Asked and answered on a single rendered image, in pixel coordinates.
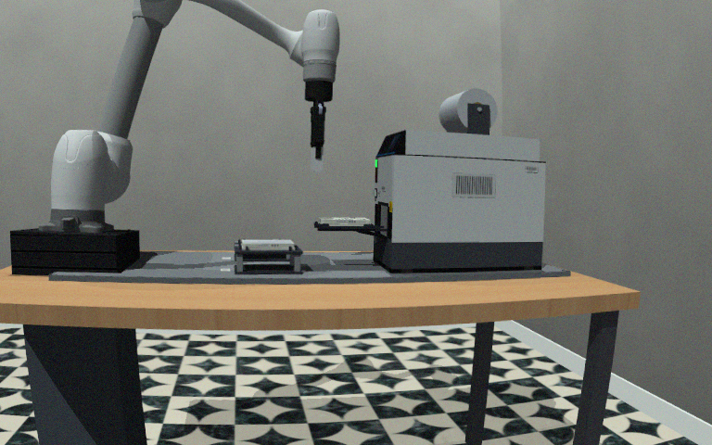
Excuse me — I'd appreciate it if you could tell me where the light grey cylindrical roll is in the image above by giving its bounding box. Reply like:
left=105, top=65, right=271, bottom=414
left=439, top=88, right=498, bottom=134

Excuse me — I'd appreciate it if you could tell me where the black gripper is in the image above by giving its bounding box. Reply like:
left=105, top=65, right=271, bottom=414
left=305, top=81, right=333, bottom=172

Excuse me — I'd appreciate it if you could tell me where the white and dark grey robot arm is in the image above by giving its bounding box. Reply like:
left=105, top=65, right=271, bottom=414
left=39, top=0, right=339, bottom=233

